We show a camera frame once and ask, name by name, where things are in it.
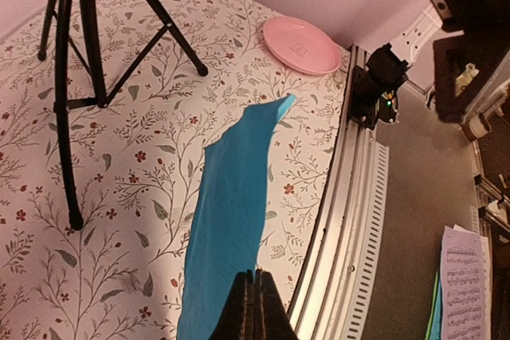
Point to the front aluminium rail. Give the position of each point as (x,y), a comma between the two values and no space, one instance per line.
(334,289)

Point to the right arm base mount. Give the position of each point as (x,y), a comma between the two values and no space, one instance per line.
(374,87)

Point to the pink plastic plate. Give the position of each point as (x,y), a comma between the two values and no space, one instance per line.
(301,46)

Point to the white sheet music stack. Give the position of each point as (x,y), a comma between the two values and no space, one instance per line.
(462,295)

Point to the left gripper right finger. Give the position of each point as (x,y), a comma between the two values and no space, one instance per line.
(270,319)

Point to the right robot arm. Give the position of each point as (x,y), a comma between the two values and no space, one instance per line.
(409,43)

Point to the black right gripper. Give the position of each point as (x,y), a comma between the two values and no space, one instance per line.
(470,69)

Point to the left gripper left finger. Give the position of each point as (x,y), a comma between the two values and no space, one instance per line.
(236,321)

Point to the blue sheet music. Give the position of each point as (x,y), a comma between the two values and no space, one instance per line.
(229,218)

